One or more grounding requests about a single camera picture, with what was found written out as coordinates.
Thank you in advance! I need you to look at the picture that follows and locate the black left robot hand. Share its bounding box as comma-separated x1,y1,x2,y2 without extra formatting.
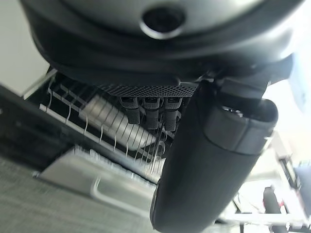
20,0,300,232

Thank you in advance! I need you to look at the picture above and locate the dishwasher wire rack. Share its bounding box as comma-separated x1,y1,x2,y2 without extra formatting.
40,75,182,182

